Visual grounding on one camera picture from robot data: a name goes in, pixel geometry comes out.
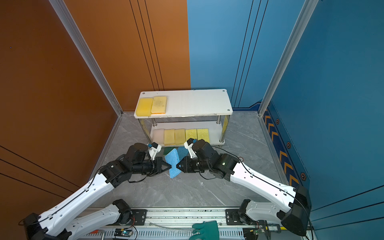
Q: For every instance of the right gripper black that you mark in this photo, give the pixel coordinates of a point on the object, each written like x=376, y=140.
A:
x=187, y=168

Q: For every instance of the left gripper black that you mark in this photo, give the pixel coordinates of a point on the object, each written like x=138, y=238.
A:
x=159, y=162

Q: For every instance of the blue sponge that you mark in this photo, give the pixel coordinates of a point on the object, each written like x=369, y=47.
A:
x=172, y=158
x=182, y=152

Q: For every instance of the yellow foam sponge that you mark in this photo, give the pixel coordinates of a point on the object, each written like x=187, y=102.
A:
x=169, y=137
x=180, y=136
x=159, y=105

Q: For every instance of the yellow foam sponge front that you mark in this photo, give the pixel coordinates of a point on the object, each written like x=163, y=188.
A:
x=169, y=137

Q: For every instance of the pale pink foam sponge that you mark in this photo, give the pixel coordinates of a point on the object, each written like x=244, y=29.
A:
x=158, y=136

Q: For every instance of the yellow-green sponge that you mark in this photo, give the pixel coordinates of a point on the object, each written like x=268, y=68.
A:
x=203, y=134
x=191, y=134

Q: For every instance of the thick yellow sponge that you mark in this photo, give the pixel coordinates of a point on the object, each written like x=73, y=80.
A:
x=144, y=107

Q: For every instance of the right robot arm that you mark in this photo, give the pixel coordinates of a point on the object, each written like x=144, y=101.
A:
x=290, y=206

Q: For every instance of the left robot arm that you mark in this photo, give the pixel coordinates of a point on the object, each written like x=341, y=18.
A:
x=60, y=223

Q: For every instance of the white two-tier shelf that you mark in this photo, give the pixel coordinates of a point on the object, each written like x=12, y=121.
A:
x=191, y=109

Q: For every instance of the green scouring sponge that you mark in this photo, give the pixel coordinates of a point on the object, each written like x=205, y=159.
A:
x=167, y=150

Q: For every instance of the green rubber glove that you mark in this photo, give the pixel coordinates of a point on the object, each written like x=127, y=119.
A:
x=205, y=231

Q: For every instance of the small circuit board left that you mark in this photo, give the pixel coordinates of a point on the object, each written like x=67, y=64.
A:
x=123, y=233

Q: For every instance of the small circuit board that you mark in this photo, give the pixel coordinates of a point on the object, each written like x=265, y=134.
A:
x=123, y=233
x=252, y=234

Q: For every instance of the small circuit board right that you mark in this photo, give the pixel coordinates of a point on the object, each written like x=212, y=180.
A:
x=252, y=234

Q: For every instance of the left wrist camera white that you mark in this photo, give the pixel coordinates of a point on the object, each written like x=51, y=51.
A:
x=153, y=150

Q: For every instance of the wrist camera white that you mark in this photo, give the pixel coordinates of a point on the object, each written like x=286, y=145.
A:
x=153, y=150
x=188, y=145

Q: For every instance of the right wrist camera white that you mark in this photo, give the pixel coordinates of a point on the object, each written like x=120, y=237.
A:
x=188, y=145

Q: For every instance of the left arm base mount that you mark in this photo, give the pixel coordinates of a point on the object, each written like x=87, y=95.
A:
x=137, y=217

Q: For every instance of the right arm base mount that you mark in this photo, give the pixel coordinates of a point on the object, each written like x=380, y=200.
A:
x=235, y=217

